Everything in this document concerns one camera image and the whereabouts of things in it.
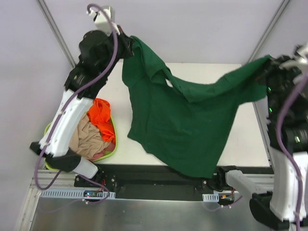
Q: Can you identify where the dark green t-shirt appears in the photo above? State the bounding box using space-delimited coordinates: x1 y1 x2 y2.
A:
122 37 271 178

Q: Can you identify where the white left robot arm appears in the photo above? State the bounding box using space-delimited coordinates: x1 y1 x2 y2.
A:
30 26 133 187

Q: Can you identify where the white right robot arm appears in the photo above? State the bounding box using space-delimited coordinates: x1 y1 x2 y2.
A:
217 52 308 231

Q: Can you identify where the orange t-shirt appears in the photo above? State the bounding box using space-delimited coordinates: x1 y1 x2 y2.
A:
87 98 116 144

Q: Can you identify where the beige t-shirt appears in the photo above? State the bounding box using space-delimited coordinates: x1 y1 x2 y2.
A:
69 113 111 160

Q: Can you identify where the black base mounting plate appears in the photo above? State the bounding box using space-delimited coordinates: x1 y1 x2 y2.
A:
45 161 275 201

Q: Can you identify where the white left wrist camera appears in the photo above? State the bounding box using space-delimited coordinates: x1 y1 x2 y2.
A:
87 6 116 35

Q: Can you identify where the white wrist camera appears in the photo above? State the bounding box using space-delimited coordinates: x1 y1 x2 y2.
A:
87 6 116 35
279 43 308 85

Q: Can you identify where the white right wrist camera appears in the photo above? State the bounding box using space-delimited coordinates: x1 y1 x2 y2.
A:
279 43 308 85

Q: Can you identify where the right aluminium frame post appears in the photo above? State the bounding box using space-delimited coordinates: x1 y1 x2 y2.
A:
246 0 292 63

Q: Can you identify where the aluminium frame post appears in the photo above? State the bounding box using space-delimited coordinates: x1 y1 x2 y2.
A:
36 0 76 67
246 0 292 63

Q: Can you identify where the left aluminium frame post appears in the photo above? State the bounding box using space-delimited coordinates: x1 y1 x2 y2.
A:
36 0 76 67

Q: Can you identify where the right white cable duct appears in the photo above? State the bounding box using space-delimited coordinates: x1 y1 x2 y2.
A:
202 193 219 203

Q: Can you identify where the white cable duct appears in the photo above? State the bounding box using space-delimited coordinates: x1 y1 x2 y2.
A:
202 193 219 203
40 189 116 200

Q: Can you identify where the aluminium front rail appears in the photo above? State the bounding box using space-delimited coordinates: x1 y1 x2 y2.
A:
30 169 275 193

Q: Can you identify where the left white cable duct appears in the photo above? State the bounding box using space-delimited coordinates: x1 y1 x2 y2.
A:
40 189 116 200

